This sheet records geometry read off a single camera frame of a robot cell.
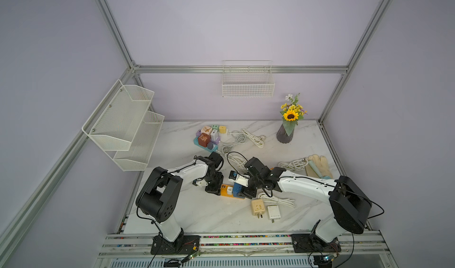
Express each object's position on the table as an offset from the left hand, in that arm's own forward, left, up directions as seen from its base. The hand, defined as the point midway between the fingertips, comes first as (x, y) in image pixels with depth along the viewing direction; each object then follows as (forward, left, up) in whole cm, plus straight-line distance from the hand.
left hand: (223, 187), depth 89 cm
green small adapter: (+36, +6, +7) cm, 38 cm away
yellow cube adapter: (+35, +2, +6) cm, 36 cm away
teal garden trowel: (+11, -49, +1) cm, 51 cm away
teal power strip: (+28, +18, +3) cm, 33 cm away
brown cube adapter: (+26, +12, +7) cm, 30 cm away
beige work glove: (+13, -55, -1) cm, 56 cm away
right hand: (-2, -9, +4) cm, 10 cm away
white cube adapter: (-13, -24, +1) cm, 27 cm away
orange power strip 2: (-3, 0, +3) cm, 5 cm away
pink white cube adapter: (+33, +11, +8) cm, 35 cm away
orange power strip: (-3, -20, +26) cm, 33 cm away
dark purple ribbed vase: (+32, -35, +3) cm, 48 cm away
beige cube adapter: (-11, -16, +5) cm, 20 cm away
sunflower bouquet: (+30, -36, +24) cm, 53 cm away
